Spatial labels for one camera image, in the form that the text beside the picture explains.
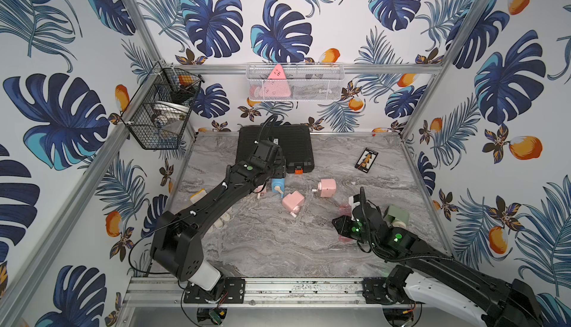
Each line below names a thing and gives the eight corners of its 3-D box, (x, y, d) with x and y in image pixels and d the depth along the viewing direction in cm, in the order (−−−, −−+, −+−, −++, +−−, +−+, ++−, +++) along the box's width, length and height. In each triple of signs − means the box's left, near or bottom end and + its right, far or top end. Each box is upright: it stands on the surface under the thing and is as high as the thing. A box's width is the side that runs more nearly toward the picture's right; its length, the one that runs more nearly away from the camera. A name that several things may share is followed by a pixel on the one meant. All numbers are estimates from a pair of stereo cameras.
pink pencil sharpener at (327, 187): (312, 199, 99) (314, 189, 93) (311, 188, 102) (313, 178, 96) (333, 199, 99) (337, 189, 93) (332, 188, 103) (335, 178, 96)
